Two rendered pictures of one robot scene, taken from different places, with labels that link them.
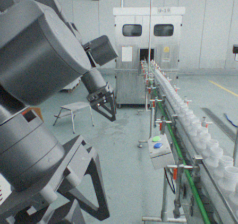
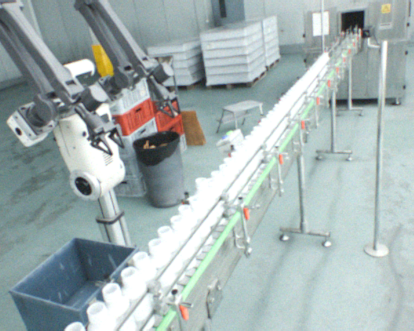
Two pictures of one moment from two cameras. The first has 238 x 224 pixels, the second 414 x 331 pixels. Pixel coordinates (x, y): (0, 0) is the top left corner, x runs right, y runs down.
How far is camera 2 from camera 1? 1.12 m
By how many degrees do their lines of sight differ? 24
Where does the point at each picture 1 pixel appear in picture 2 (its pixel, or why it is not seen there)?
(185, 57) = not seen: outside the picture
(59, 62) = (94, 101)
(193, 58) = not seen: outside the picture
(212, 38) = not seen: outside the picture
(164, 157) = (226, 146)
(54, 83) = (95, 105)
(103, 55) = (161, 76)
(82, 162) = (110, 127)
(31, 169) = (94, 127)
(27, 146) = (93, 121)
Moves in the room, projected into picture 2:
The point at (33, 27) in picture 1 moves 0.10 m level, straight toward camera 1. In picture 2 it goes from (89, 93) to (78, 101)
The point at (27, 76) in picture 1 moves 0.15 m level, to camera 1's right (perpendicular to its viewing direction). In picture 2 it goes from (89, 104) to (127, 101)
